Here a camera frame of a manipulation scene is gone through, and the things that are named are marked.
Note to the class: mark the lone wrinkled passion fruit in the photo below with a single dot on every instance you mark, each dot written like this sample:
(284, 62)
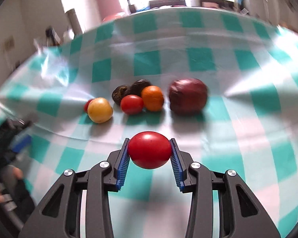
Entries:
(119, 93)

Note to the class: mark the dark sauce bottle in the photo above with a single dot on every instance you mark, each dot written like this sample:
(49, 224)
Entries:
(52, 39)

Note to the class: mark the small orange tangerine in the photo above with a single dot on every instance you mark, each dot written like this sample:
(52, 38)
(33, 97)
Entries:
(153, 98)

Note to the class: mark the yellow striped melon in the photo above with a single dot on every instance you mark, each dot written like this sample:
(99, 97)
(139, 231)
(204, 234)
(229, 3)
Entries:
(99, 110)

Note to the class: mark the dark red wrinkled apple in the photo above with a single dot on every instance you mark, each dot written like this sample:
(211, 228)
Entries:
(187, 96)

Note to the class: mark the green checkered tablecloth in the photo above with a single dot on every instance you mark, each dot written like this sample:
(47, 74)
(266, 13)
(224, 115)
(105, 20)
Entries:
(249, 123)

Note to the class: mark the wall power socket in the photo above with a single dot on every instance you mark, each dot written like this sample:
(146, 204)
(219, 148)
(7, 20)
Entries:
(7, 45)

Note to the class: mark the hidden small red tomato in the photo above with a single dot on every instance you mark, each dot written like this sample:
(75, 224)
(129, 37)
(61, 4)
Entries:
(87, 104)

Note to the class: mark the steel thermos flask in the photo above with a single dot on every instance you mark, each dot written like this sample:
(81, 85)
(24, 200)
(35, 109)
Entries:
(74, 23)

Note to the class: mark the small dark passion fruit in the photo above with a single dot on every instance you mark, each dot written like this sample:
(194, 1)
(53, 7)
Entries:
(137, 87)

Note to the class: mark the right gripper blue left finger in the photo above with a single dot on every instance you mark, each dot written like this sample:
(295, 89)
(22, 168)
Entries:
(58, 214)

